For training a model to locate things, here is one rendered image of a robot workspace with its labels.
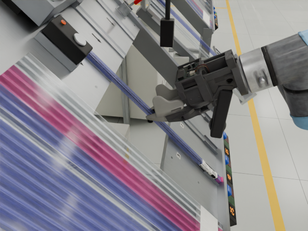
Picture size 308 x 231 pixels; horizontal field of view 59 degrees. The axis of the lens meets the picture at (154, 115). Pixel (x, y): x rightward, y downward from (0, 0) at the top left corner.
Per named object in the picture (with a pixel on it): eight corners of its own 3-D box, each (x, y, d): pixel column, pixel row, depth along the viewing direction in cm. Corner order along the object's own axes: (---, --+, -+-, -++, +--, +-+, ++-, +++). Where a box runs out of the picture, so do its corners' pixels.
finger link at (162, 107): (135, 100, 57) (176, 83, 54) (149, 121, 60) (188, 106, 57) (133, 108, 54) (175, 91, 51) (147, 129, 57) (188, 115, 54)
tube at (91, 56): (217, 179, 70) (222, 178, 69) (218, 184, 69) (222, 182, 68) (61, 27, 52) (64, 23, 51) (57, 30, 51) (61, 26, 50)
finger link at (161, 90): (140, 88, 61) (178, 74, 57) (153, 108, 64) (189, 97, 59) (137, 96, 58) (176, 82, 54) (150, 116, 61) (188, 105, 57)
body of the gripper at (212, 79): (174, 67, 56) (232, 44, 52) (190, 99, 60) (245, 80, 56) (170, 85, 50) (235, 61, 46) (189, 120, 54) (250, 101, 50)
